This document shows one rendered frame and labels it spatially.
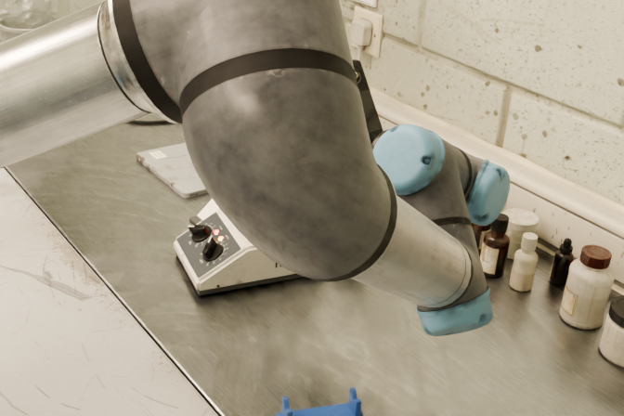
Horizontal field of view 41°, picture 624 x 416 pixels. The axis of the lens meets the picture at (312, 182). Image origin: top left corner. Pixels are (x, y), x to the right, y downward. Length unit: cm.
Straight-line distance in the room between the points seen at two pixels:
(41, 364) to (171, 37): 63
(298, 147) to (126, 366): 63
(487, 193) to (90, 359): 52
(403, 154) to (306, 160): 39
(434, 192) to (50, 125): 42
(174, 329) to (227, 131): 66
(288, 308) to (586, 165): 52
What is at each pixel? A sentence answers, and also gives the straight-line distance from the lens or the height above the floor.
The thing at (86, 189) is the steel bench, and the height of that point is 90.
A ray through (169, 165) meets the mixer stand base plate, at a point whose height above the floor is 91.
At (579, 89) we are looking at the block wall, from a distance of 134.
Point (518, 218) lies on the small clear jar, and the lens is 134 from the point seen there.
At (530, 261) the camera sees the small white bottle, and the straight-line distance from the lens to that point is 125.
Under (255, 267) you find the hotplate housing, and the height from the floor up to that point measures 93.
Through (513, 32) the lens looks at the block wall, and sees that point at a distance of 141.
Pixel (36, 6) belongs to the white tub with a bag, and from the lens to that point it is 200.
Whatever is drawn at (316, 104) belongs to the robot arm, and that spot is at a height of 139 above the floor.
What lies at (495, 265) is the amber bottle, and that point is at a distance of 128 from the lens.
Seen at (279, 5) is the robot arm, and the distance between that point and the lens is 51.
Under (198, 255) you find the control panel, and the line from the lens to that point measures 121.
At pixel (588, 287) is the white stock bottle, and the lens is 119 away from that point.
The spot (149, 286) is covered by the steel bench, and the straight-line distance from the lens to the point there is 121.
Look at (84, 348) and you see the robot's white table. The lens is 110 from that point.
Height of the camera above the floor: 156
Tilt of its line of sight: 26 degrees down
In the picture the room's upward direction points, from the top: 4 degrees clockwise
